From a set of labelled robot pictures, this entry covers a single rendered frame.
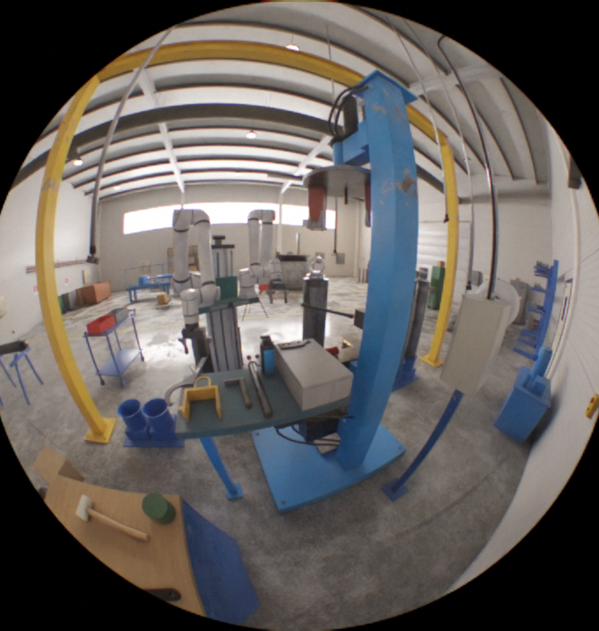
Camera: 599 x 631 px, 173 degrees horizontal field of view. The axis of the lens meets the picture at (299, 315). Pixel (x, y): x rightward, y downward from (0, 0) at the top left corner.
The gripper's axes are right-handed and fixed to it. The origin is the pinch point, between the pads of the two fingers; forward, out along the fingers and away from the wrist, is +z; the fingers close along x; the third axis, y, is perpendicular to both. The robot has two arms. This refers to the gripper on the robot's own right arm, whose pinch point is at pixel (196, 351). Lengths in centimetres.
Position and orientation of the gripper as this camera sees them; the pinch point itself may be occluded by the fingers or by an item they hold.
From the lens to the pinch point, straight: 115.9
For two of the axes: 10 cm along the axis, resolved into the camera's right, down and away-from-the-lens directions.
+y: -1.4, -3.0, 9.4
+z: -0.2, 9.5, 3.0
